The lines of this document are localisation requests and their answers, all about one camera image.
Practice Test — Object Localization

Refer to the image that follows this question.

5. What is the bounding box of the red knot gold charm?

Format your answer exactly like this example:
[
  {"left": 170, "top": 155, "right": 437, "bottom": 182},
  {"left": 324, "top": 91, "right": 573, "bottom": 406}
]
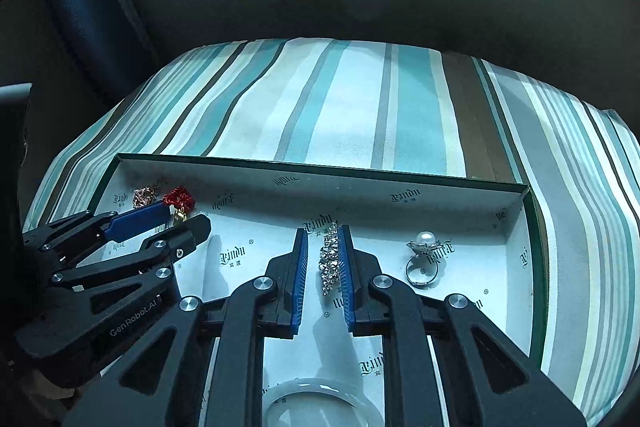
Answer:
[{"left": 163, "top": 185, "right": 195, "bottom": 225}]

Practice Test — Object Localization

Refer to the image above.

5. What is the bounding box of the white jade bangle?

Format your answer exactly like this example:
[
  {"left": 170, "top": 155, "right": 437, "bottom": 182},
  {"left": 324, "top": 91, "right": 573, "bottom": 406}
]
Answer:
[{"left": 262, "top": 378, "right": 385, "bottom": 426}]

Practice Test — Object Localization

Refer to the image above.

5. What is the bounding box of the pearl silver ring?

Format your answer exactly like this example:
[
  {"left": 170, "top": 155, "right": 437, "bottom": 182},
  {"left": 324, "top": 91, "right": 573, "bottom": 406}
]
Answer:
[{"left": 404, "top": 230, "right": 443, "bottom": 291}]

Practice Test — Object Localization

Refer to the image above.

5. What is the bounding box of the crystal bar brooch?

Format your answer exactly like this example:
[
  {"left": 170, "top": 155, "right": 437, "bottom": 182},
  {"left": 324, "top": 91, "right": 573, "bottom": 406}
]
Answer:
[{"left": 319, "top": 221, "right": 341, "bottom": 296}]

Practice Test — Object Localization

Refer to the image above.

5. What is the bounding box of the dark green jewelry tray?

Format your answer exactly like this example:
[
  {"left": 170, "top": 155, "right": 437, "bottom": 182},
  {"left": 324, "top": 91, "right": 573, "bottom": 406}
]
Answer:
[{"left": 89, "top": 155, "right": 538, "bottom": 418}]

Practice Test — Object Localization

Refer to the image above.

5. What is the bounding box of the person's left hand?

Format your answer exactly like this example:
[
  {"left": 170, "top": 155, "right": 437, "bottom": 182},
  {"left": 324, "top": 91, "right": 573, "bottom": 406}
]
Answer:
[{"left": 20, "top": 369, "right": 76, "bottom": 418}]

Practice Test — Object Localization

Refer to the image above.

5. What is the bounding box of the dark blue left curtain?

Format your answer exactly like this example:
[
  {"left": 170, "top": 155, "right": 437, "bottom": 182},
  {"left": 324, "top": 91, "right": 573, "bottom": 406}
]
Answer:
[{"left": 44, "top": 0, "right": 157, "bottom": 98}]

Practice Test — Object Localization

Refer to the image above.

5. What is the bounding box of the striped teal tablecloth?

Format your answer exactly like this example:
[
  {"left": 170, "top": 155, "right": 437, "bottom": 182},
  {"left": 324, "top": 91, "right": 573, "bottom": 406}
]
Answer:
[{"left": 25, "top": 39, "right": 639, "bottom": 425}]

